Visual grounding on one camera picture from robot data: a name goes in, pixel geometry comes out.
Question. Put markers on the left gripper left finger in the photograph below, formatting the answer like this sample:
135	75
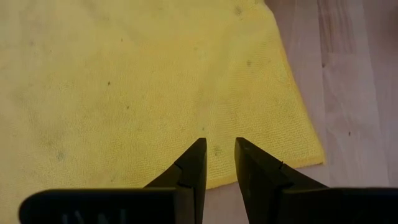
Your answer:
192	168

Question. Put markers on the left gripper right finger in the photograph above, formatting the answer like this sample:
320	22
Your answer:
261	180

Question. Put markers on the yellow microfiber towel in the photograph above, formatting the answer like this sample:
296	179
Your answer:
124	77

